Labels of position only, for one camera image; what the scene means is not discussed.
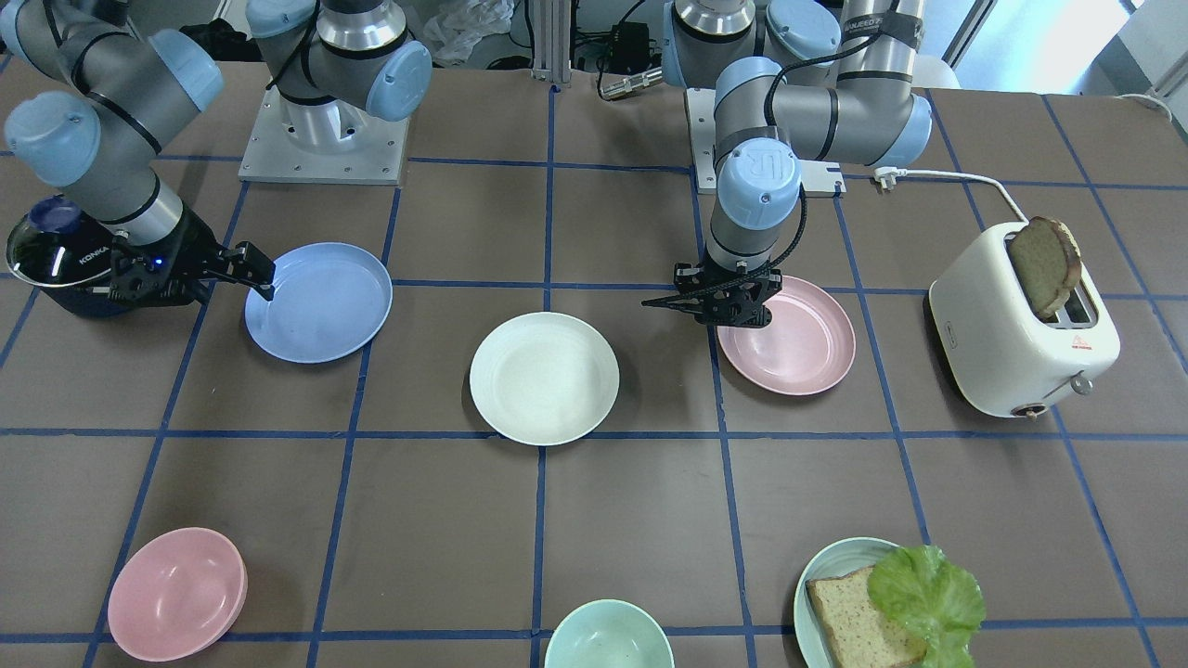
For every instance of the bread slice in toaster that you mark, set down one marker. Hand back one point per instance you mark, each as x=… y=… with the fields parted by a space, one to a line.
x=1047 y=262

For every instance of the white plate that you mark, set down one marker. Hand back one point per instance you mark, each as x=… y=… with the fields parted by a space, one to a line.
x=544 y=378

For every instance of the bread slice on plate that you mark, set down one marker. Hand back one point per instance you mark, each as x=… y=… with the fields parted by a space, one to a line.
x=857 y=633

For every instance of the light green plate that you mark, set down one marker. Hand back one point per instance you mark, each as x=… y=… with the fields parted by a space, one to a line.
x=838 y=559

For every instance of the white toaster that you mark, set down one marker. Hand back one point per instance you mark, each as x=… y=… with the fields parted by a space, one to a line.
x=1005 y=360

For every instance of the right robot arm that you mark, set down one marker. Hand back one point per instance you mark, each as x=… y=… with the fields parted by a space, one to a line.
x=125 y=98

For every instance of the pink bowl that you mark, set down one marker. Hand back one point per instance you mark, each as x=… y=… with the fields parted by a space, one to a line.
x=177 y=595

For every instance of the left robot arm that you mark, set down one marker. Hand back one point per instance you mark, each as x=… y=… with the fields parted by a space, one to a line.
x=793 y=83

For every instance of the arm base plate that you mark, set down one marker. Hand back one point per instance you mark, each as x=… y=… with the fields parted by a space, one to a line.
x=821 y=180
x=330 y=144

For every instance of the green lettuce leaf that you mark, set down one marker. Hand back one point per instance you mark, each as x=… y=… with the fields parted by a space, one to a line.
x=920 y=590

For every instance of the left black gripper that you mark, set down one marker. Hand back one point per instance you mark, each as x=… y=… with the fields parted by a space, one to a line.
x=665 y=301

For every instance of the green bowl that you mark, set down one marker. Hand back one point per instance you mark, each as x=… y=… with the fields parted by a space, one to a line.
x=608 y=633

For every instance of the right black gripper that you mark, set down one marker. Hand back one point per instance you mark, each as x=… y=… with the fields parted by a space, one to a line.
x=192 y=240

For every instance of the blue plate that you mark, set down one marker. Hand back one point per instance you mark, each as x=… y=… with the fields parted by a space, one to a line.
x=330 y=299

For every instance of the pink plate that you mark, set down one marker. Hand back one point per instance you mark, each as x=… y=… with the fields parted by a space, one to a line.
x=807 y=347

